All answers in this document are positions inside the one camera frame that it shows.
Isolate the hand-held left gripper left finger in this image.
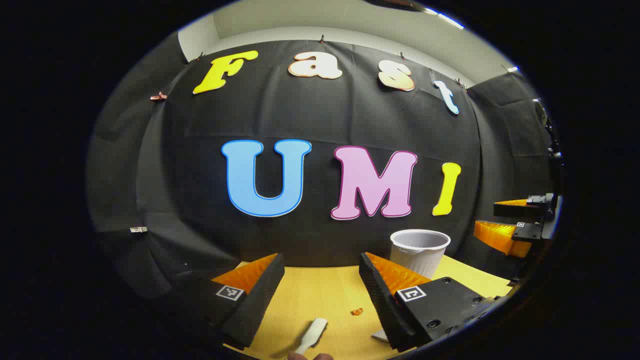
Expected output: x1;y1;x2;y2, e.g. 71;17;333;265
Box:
160;252;286;351

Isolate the small white broom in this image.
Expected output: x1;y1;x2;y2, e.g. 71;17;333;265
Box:
287;318;329;358

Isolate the white ribbed garbage bin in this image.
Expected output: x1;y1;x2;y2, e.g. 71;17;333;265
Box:
390;229;451;280

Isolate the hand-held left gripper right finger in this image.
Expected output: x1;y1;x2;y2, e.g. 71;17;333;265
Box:
359;252;502;352

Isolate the wooden desktop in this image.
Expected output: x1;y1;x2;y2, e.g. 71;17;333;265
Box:
222;255;513;360

